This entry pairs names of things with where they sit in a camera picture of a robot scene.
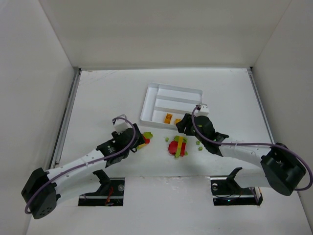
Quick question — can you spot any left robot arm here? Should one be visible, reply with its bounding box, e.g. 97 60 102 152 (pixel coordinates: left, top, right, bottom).
21 123 144 219

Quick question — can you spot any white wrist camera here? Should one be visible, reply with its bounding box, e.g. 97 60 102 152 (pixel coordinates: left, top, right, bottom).
196 104 209 117
112 114 129 134

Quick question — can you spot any white divided sorting tray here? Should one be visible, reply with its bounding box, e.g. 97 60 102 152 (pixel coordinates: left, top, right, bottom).
140 83 202 130

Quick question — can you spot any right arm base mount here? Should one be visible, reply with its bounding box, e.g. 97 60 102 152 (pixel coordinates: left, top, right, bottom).
210 167 263 206

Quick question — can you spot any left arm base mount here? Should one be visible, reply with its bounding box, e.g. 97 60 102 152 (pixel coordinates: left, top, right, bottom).
78 170 125 207

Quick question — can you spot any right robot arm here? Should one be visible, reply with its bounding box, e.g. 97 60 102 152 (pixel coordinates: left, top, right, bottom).
176 114 310 196

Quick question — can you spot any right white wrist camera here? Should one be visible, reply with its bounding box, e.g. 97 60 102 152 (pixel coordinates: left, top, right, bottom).
196 104 209 117

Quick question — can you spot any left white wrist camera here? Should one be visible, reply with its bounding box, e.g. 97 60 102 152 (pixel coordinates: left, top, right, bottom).
112 114 129 134

